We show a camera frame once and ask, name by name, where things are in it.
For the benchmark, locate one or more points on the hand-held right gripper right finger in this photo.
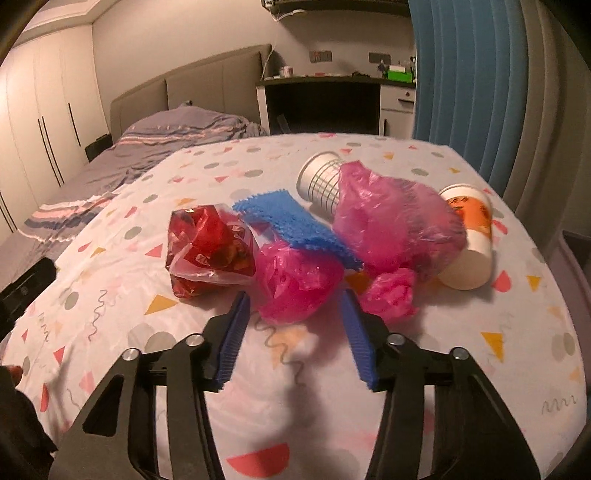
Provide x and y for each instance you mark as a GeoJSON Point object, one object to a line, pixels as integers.
{"type": "Point", "coordinates": [360, 341]}

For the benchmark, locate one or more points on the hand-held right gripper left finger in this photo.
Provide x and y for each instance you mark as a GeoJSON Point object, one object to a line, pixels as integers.
{"type": "Point", "coordinates": [231, 341]}

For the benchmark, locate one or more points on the small pink plastic bag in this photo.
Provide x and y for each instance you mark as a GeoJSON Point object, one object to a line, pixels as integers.
{"type": "Point", "coordinates": [388, 295]}

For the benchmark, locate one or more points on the red plastic bag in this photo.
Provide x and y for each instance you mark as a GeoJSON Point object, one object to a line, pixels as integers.
{"type": "Point", "coordinates": [207, 249]}

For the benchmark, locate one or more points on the large pink plastic bag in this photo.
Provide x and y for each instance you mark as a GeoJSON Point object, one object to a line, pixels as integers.
{"type": "Point", "coordinates": [397, 221]}

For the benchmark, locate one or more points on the blue silicone mat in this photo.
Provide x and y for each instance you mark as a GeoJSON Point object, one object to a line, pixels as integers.
{"type": "Point", "coordinates": [295, 226]}

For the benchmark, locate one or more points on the orange print paper cup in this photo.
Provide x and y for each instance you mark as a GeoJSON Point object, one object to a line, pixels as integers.
{"type": "Point", "coordinates": [471, 258]}

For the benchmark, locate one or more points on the white grid paper cup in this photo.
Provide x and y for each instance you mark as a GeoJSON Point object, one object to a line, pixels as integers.
{"type": "Point", "coordinates": [318, 180]}

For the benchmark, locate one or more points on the grey plastic bin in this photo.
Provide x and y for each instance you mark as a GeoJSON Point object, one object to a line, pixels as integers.
{"type": "Point", "coordinates": [577, 249]}

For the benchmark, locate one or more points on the person's left hand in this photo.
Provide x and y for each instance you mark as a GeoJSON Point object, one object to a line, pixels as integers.
{"type": "Point", "coordinates": [11, 373]}

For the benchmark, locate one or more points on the patterned white tablecloth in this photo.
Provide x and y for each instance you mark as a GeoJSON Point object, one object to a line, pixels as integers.
{"type": "Point", "coordinates": [508, 323]}

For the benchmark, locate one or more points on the black bedside stand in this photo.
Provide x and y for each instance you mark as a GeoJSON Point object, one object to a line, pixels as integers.
{"type": "Point", "coordinates": [98, 147]}

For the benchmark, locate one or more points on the white wardrobe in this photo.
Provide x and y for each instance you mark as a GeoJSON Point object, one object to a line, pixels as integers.
{"type": "Point", "coordinates": [46, 115]}

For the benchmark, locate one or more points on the grey striped blanket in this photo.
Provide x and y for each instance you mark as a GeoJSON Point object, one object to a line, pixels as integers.
{"type": "Point", "coordinates": [152, 152]}

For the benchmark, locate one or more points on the white drawer cabinet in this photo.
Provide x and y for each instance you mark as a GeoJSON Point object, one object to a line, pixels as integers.
{"type": "Point", "coordinates": [395, 115]}

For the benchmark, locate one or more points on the grey padded headboard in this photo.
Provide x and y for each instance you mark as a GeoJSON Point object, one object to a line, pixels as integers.
{"type": "Point", "coordinates": [198, 87]}

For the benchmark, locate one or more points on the dark top desk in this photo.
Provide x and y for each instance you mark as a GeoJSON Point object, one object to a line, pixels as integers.
{"type": "Point", "coordinates": [323, 79]}

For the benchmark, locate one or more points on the blue grey curtain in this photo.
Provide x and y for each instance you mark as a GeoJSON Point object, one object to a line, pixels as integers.
{"type": "Point", "coordinates": [461, 92]}

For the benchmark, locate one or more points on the green box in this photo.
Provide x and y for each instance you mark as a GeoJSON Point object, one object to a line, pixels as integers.
{"type": "Point", "coordinates": [399, 74]}

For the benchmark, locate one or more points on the small white jar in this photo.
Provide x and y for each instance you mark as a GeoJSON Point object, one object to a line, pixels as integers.
{"type": "Point", "coordinates": [286, 71]}

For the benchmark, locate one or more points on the wall socket panel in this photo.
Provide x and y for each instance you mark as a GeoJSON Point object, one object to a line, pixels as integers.
{"type": "Point", "coordinates": [379, 57]}
{"type": "Point", "coordinates": [321, 56]}

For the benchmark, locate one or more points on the dark wall shelf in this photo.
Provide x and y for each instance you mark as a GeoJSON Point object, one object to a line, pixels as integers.
{"type": "Point", "coordinates": [323, 2]}

